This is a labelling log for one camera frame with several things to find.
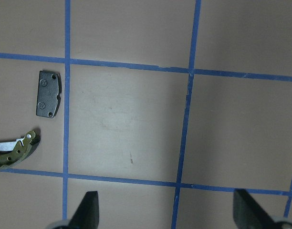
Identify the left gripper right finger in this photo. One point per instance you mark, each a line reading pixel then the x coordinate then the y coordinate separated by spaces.
pixel 248 214

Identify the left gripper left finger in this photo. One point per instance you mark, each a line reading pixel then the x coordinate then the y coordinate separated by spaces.
pixel 86 215

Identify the olive brake shoe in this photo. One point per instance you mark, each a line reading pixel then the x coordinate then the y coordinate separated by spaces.
pixel 14 152

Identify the black brake pad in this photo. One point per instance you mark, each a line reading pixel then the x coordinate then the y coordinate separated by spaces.
pixel 48 95

